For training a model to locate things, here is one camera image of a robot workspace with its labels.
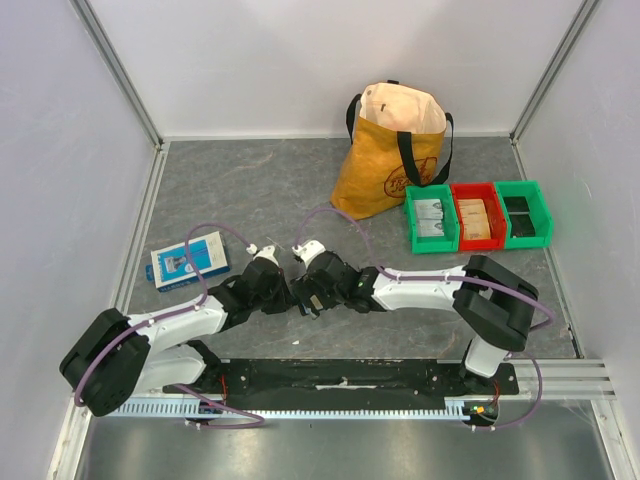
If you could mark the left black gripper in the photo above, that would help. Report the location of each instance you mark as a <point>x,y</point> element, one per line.
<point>285,300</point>

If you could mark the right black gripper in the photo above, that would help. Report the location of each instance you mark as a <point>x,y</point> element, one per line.
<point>307,288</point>

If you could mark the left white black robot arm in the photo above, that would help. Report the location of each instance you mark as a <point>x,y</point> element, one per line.
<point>119,356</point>

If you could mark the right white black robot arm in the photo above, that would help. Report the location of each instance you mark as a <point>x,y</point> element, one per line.
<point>497,304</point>

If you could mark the blue white card box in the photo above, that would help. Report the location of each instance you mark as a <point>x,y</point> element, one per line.
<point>169,268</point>

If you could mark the silver cards stack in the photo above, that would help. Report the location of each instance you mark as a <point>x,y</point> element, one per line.
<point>429,217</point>

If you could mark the gold cards stack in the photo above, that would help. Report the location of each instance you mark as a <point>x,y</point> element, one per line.
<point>474,220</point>

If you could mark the black cards stack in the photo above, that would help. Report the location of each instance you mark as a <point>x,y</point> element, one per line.
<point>518,213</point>

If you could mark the left green plastic bin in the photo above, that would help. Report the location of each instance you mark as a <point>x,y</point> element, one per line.
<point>449,242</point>

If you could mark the green plastic bin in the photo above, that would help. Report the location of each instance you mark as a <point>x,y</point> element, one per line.
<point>539,212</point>
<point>449,242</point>

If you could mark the yellow tote bag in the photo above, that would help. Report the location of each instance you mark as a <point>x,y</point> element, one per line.
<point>396,135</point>

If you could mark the red plastic bin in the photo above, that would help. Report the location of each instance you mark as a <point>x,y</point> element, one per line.
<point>486,192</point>

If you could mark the right green plastic bin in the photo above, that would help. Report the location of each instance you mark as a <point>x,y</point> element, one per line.
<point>539,212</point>

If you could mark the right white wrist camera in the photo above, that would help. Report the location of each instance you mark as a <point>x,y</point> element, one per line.
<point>308,251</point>

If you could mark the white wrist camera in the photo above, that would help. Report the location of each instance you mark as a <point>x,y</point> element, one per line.
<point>308,251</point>
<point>268,252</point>

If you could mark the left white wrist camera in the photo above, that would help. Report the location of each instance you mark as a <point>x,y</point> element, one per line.
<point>268,252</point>

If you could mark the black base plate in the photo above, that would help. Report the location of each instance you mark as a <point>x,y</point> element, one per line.
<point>236,378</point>

